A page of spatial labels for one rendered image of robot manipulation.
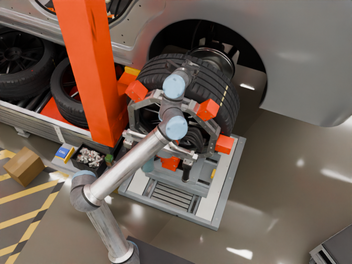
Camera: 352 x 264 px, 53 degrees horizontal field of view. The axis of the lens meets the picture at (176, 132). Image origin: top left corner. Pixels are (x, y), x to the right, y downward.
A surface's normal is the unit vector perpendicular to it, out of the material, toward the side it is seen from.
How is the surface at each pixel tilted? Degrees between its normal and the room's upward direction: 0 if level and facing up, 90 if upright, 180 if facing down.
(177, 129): 62
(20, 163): 0
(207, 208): 0
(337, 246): 0
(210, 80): 25
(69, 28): 90
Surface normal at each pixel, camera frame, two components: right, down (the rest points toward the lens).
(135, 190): 0.04, -0.55
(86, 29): -0.35, 0.77
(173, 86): -0.25, 0.34
